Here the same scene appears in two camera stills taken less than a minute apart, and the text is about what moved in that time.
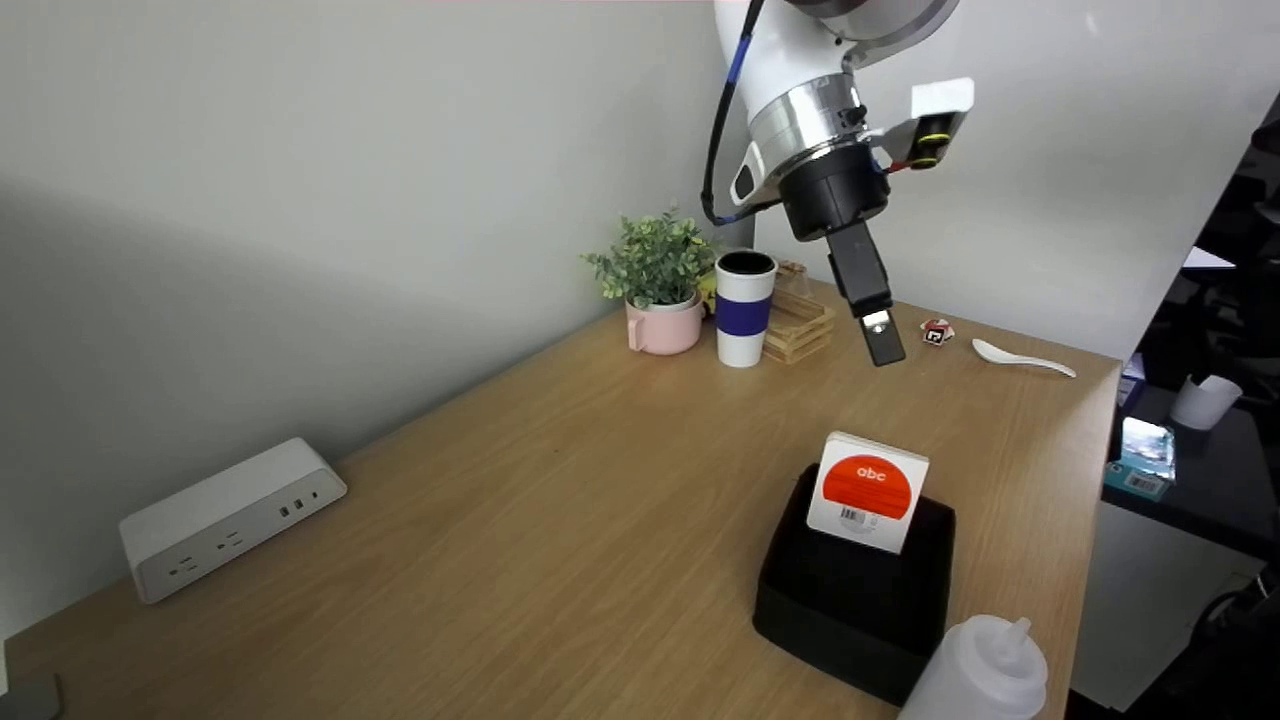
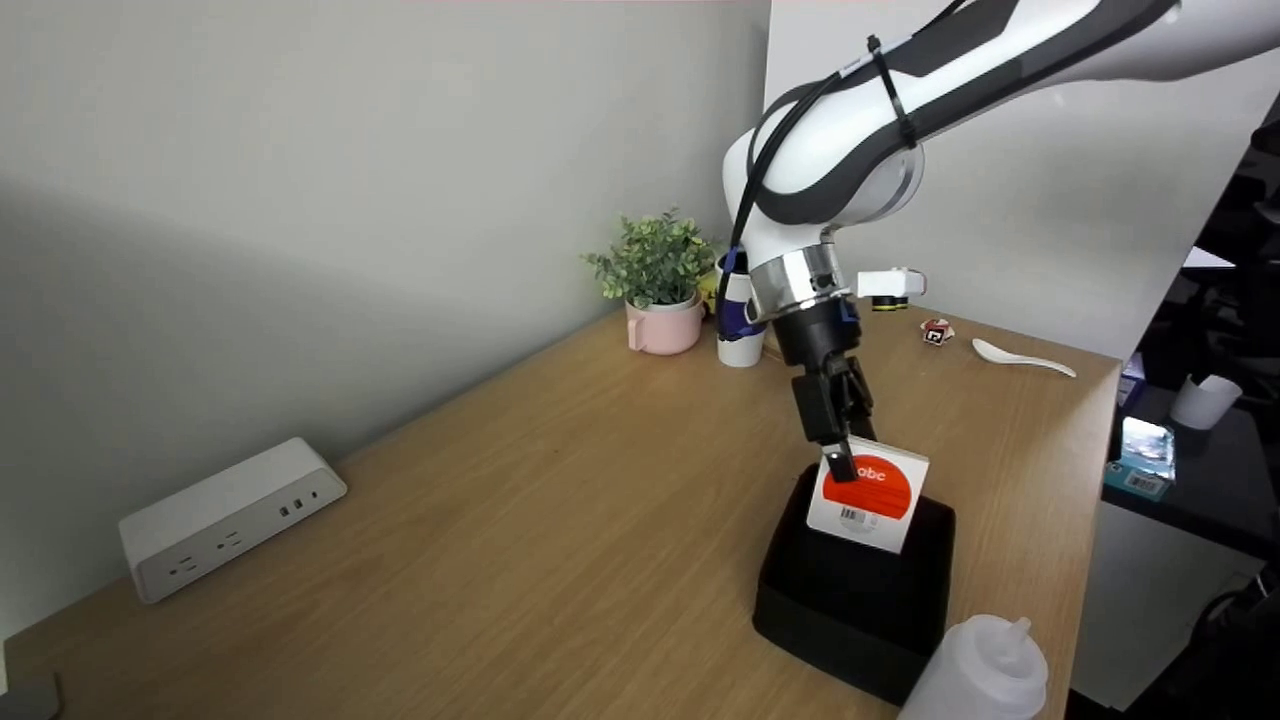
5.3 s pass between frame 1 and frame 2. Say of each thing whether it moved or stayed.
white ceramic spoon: stayed
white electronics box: stayed
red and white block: stayed
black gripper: moved
